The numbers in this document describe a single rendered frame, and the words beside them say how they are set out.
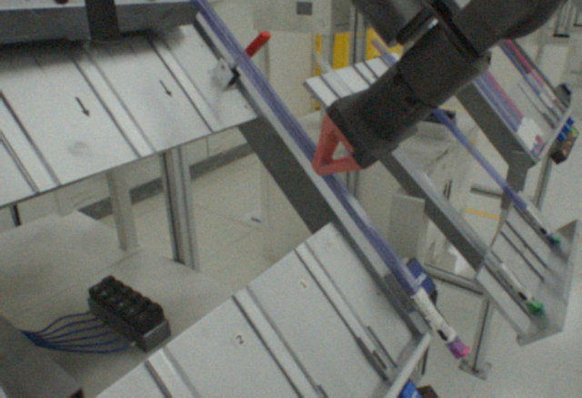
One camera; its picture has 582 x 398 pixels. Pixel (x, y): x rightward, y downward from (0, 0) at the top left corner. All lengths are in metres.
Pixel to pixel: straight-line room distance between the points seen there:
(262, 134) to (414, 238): 0.35
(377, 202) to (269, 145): 0.92
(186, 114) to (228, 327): 0.26
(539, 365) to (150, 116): 1.52
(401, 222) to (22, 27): 0.63
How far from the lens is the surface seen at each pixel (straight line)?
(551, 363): 1.80
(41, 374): 0.75
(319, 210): 0.63
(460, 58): 0.38
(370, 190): 1.52
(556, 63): 4.86
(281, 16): 1.57
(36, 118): 0.51
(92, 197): 2.56
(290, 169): 0.63
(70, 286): 0.98
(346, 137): 0.43
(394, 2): 0.40
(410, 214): 0.82
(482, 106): 1.31
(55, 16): 0.54
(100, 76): 0.57
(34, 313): 0.94
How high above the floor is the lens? 1.16
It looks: 24 degrees down
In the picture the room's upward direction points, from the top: straight up
